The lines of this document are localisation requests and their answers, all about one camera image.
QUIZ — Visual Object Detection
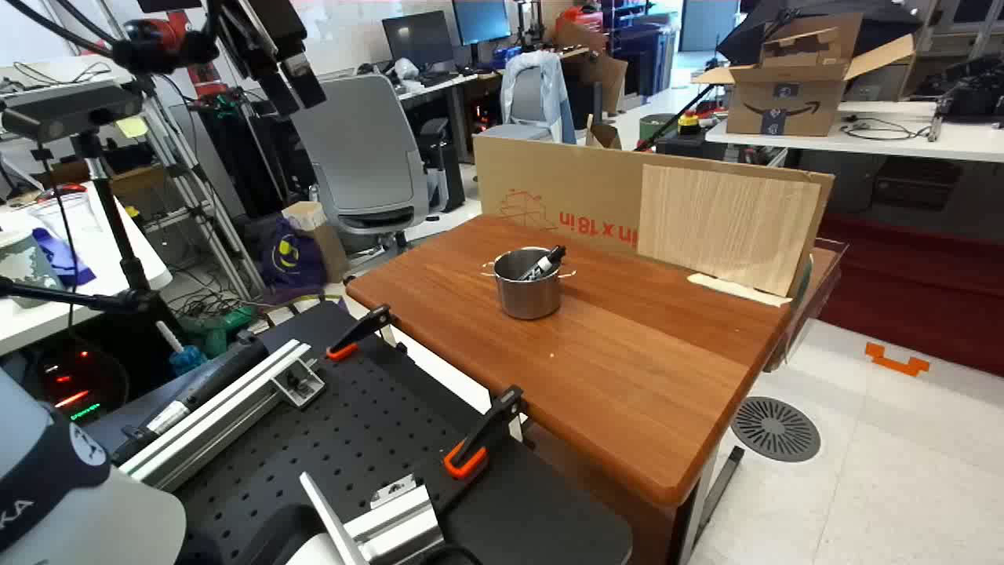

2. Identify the white desk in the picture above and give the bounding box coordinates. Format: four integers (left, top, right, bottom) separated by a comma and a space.
704, 98, 1004, 171

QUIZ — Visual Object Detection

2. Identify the black computer monitor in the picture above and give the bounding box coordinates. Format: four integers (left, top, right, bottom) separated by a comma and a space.
448, 0, 519, 51
380, 8, 461, 77

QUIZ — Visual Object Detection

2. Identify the blue cloth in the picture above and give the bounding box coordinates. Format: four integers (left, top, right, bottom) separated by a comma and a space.
29, 226, 96, 288

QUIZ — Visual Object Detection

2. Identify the pale blue office chair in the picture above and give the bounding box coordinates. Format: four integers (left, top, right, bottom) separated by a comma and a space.
499, 47, 581, 149

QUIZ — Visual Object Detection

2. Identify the black white Expo marker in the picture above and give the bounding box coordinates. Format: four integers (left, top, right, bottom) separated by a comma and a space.
519, 245, 568, 284

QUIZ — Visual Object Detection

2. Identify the white side table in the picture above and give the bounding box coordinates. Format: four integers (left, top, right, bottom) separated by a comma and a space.
0, 180, 177, 361

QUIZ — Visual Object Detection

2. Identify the long aluminium extrusion rail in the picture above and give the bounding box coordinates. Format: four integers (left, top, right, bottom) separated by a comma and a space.
117, 337, 331, 494

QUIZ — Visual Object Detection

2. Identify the black perforated breadboard plate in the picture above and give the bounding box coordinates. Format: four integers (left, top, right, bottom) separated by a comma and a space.
79, 302, 636, 565

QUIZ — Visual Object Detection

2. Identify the small stainless steel pot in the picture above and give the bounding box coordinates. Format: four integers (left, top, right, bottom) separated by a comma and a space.
481, 245, 581, 325

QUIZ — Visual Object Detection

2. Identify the black orange spring clamp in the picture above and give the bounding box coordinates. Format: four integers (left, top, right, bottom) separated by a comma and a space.
324, 302, 398, 369
439, 383, 527, 483

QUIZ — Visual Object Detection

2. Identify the short aluminium bracket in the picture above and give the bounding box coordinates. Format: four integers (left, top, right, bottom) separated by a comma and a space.
294, 468, 448, 565

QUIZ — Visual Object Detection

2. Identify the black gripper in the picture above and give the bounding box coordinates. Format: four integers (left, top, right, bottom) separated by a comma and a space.
207, 0, 331, 119

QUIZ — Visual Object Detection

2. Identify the grey office chair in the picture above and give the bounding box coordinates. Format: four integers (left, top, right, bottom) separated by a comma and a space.
289, 70, 447, 254

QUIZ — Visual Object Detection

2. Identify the purple bag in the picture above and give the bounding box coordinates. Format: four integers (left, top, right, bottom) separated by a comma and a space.
250, 212, 331, 299

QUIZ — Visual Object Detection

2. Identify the black camera tripod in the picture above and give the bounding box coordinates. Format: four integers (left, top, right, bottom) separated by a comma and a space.
0, 79, 177, 325

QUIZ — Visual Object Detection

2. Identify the round metal floor drain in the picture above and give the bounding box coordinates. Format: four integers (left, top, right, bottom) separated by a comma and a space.
727, 392, 825, 468

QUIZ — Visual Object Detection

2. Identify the light wooden board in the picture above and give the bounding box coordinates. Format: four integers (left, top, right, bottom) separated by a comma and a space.
633, 162, 833, 302

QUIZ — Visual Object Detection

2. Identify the open Amazon cardboard box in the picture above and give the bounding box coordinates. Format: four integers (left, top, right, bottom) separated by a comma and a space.
690, 14, 921, 141

